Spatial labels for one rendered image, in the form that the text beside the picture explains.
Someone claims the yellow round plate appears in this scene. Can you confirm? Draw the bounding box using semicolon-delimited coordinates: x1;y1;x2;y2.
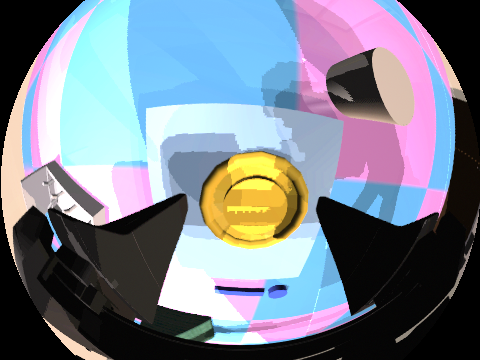
200;151;308;249

